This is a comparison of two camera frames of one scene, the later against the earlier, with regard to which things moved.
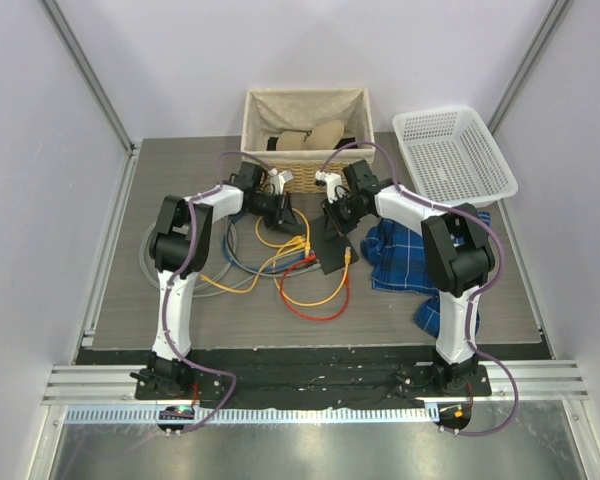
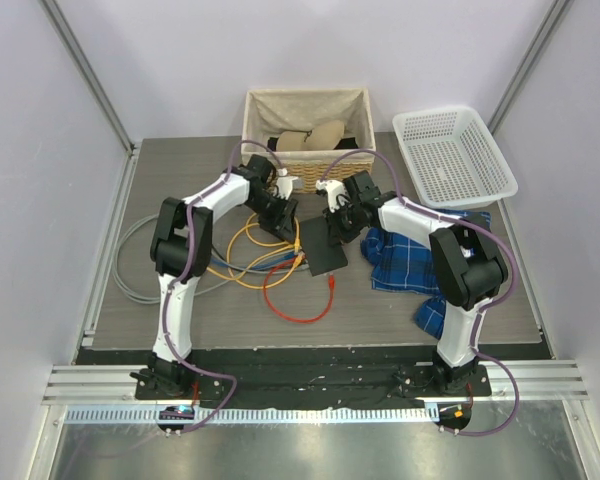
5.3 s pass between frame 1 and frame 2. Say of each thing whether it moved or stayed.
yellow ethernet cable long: moved
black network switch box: moved
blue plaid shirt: stayed
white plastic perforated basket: stayed
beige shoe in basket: stayed
